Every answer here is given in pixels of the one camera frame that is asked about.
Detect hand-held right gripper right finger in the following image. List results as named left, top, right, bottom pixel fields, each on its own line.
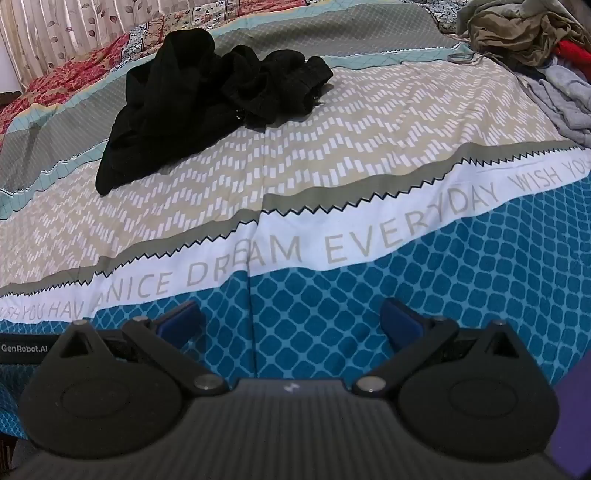
left=353, top=298, right=546, bottom=396

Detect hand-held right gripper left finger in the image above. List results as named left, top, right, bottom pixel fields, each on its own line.
left=44, top=300, right=230, bottom=396

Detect black pants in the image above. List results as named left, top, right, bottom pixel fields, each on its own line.
left=95, top=28, right=334, bottom=196

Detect patterned bed quilt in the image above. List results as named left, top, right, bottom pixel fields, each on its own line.
left=0, top=0, right=591, bottom=444

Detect purple cloth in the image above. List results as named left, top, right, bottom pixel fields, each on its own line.
left=545, top=376, right=591, bottom=480

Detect grey garment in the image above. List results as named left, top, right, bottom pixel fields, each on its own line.
left=526, top=65, right=591, bottom=149

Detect floral patchwork quilt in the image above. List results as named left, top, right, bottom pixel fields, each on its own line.
left=0, top=0, right=324, bottom=134

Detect olive garment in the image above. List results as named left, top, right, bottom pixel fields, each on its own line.
left=456, top=0, right=583, bottom=66

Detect leaf print curtain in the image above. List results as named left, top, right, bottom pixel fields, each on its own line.
left=0, top=0, right=155, bottom=88

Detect red garment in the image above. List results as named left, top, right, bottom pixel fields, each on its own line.
left=553, top=41, right=591, bottom=80

